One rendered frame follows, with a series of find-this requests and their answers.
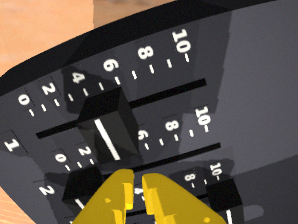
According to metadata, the black lighting desk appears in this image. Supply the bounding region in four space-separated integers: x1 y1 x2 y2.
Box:
0 0 298 224

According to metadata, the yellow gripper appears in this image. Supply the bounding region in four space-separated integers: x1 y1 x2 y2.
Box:
72 169 226 224

